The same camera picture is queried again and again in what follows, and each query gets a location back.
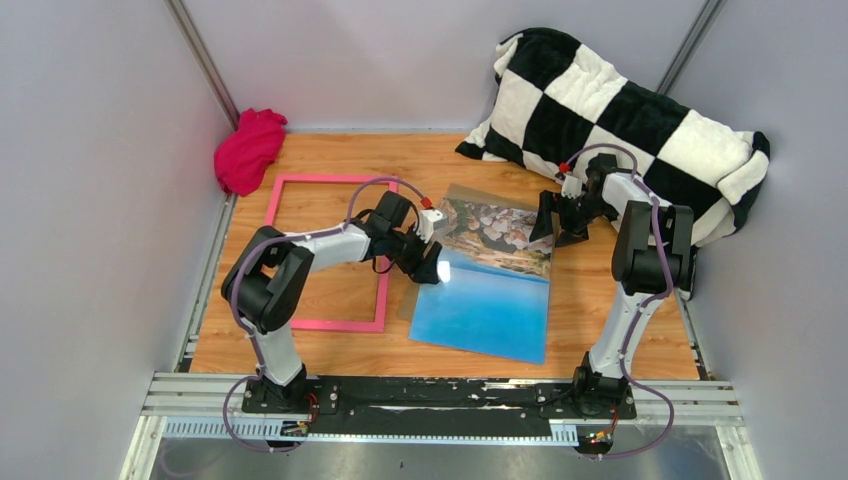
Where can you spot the beach landscape photo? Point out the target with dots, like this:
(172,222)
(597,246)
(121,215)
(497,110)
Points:
(494,284)

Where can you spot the aluminium corner post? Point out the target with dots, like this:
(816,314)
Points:
(193,38)
(707,15)

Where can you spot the brown frame backing board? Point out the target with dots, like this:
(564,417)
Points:
(461,192)

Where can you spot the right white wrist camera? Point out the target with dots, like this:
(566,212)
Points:
(570,186)

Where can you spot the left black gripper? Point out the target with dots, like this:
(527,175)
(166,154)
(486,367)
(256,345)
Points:
(425,270)

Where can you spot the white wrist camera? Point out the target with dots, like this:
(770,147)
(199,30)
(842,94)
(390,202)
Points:
(429,222)
(570,186)

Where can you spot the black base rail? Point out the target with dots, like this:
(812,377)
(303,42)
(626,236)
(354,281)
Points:
(431,408)

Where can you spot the left aluminium corner post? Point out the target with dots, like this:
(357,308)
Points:
(193,38)

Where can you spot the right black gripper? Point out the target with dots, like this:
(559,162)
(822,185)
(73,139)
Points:
(571,233)

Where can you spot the black white checkered pillow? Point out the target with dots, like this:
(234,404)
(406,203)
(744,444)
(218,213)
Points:
(559,104)

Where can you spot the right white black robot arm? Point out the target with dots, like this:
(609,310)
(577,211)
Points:
(651,256)

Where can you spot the right aluminium corner post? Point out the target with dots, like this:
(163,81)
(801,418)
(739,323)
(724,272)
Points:
(707,15)

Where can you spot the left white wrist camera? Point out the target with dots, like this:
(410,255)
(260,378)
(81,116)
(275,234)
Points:
(429,222)

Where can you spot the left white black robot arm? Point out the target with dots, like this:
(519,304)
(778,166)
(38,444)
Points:
(265,285)

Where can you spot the magenta cloth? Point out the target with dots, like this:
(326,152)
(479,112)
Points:
(242,159)

